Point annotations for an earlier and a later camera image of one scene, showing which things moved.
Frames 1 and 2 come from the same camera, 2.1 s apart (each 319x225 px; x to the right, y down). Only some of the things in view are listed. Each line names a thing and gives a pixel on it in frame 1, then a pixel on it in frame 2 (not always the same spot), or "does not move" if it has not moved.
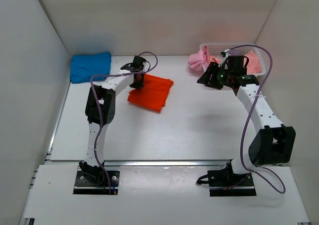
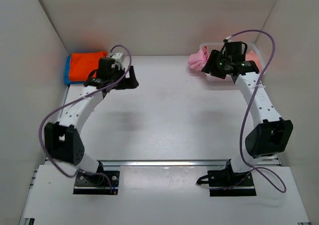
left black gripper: x=139 y=84 -> x=131 y=81
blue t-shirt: x=83 y=66 -> x=67 y=77
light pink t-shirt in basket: x=253 y=65 does not move
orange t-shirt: x=153 y=95 -> x=81 y=64
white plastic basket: x=236 y=49 does not move
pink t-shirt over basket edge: x=196 y=60 does not move
